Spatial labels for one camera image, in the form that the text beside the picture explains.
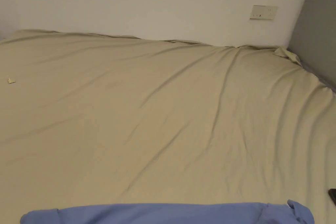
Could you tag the bed with beige sheet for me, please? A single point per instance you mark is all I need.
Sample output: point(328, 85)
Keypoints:
point(147, 108)

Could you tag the white wall socket plate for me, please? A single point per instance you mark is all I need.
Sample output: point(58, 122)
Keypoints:
point(263, 12)

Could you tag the grey padded headboard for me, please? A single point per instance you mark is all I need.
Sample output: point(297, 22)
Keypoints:
point(315, 24)

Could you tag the black phone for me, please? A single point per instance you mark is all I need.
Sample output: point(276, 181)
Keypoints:
point(332, 194)

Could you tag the small pale paper scrap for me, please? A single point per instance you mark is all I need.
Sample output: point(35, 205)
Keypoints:
point(11, 81)

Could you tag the blue garment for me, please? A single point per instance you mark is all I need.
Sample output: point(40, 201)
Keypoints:
point(168, 214)

